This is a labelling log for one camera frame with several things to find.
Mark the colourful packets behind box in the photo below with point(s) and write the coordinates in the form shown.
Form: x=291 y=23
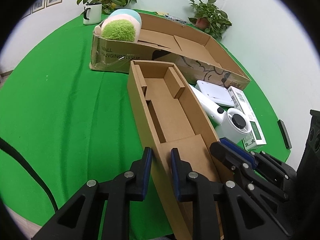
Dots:
x=171 y=18

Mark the small black flat device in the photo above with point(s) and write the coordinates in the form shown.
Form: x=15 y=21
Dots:
x=284 y=134

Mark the white handheld fan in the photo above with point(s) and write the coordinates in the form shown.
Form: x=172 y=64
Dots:
x=231 y=124

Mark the small brown cardboard tray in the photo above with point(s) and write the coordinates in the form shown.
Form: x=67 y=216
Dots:
x=168 y=115

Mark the flat white plastic case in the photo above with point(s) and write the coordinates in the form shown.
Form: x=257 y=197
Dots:
x=217 y=94

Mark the white green medicine box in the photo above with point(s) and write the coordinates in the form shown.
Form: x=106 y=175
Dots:
x=255 y=139

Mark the colourful plush toy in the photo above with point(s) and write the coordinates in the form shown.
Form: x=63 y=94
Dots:
x=121 y=25

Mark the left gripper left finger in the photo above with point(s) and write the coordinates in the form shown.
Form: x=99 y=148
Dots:
x=101 y=210

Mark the right potted green plant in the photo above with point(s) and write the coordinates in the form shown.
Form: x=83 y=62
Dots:
x=209 y=18

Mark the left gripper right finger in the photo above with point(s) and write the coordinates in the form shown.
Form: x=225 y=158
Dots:
x=223 y=210

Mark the large brown cardboard box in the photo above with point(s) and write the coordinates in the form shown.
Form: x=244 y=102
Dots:
x=197 y=55

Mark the white enamel mug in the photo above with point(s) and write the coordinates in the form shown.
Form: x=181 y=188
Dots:
x=92 y=13

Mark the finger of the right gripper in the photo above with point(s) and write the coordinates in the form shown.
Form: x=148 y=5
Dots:
x=275 y=207
x=268 y=172

